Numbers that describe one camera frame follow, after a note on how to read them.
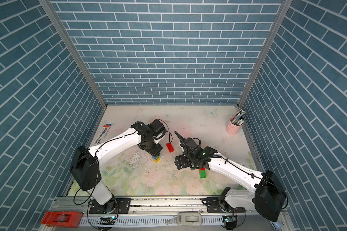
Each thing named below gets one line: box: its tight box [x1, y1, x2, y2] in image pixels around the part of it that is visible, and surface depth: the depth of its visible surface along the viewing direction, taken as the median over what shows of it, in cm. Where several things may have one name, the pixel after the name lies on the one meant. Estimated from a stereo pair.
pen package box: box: [93, 123, 112, 145], surface depth 104 cm
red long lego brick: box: [165, 142, 175, 154], surface depth 97 cm
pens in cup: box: [231, 108, 248, 126], surface depth 98 cm
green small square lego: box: [199, 169, 207, 179], surface depth 84 cm
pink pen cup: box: [225, 115, 244, 136], surface depth 101 cm
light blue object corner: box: [268, 220, 282, 231], surface depth 69 cm
